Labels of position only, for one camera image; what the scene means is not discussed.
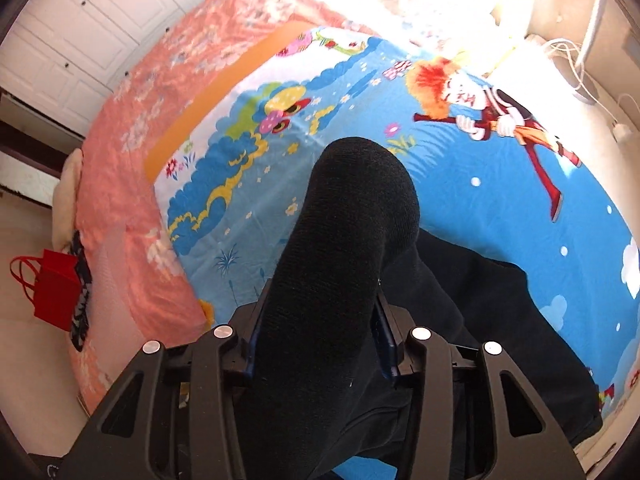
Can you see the cream plush toy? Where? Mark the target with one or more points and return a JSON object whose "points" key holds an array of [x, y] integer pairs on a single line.
{"points": [[67, 195]]}

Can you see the white panelled closet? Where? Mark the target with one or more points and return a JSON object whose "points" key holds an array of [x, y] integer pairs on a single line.
{"points": [[100, 25]]}

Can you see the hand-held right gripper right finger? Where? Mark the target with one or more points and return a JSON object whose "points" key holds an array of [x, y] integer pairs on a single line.
{"points": [[386, 350]]}

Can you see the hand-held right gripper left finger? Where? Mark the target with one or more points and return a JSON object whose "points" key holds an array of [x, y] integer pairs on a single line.
{"points": [[252, 345]]}

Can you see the red gift bag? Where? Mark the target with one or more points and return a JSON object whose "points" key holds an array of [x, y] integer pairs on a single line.
{"points": [[55, 290]]}

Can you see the white charger adapter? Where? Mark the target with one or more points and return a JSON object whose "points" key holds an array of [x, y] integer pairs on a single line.
{"points": [[622, 131]]}

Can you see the cartoon printed blanket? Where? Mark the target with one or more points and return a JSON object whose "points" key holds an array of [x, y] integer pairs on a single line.
{"points": [[500, 200]]}

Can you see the dark patterned cloth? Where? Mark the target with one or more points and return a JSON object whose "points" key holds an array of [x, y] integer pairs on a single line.
{"points": [[80, 300]]}

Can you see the black pants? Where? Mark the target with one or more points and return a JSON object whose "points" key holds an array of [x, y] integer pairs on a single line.
{"points": [[350, 240]]}

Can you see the white wall conduit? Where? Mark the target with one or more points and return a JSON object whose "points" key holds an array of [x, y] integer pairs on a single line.
{"points": [[590, 25]]}

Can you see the pink floral bed sheet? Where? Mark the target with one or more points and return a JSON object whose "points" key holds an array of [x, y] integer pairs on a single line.
{"points": [[130, 125]]}

